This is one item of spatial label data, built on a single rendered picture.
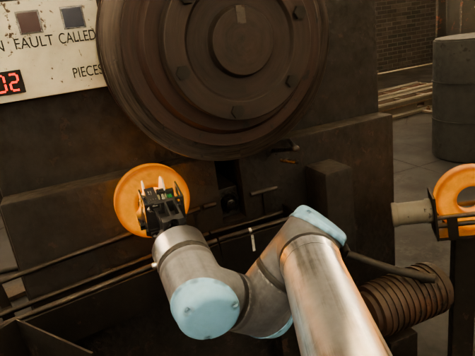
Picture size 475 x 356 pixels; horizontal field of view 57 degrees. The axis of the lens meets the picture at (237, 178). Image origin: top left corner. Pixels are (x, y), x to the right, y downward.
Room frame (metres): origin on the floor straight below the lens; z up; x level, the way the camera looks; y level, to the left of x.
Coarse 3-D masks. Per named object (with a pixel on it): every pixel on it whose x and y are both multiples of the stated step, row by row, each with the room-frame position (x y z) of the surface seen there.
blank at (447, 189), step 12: (456, 168) 0.93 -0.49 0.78; (468, 168) 0.91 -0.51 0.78; (444, 180) 0.92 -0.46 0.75; (456, 180) 0.91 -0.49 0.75; (468, 180) 0.91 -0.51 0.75; (444, 192) 0.92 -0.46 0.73; (456, 192) 0.91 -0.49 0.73; (444, 204) 0.92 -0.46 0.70; (456, 204) 0.91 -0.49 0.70; (468, 228) 0.91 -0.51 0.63
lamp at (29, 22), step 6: (24, 12) 0.90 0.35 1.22; (30, 12) 0.90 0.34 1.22; (36, 12) 0.90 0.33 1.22; (18, 18) 0.89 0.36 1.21; (24, 18) 0.90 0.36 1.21; (30, 18) 0.90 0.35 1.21; (36, 18) 0.90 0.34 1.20; (24, 24) 0.90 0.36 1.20; (30, 24) 0.90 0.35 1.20; (36, 24) 0.90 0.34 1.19; (24, 30) 0.89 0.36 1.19; (30, 30) 0.90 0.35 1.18; (36, 30) 0.90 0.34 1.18
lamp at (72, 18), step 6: (78, 6) 0.93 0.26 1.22; (66, 12) 0.92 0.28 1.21; (72, 12) 0.93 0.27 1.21; (78, 12) 0.93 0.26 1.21; (66, 18) 0.92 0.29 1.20; (72, 18) 0.92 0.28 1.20; (78, 18) 0.93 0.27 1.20; (66, 24) 0.92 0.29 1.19; (72, 24) 0.92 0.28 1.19; (78, 24) 0.93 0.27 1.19
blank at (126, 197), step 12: (144, 168) 0.85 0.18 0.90; (156, 168) 0.86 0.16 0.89; (168, 168) 0.87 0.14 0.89; (120, 180) 0.85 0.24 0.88; (132, 180) 0.84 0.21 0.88; (144, 180) 0.85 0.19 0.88; (156, 180) 0.85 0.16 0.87; (168, 180) 0.86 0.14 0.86; (180, 180) 0.87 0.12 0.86; (120, 192) 0.83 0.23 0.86; (132, 192) 0.84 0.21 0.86; (120, 204) 0.83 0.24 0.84; (132, 204) 0.83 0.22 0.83; (120, 216) 0.82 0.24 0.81; (132, 216) 0.83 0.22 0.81; (132, 228) 0.83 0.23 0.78
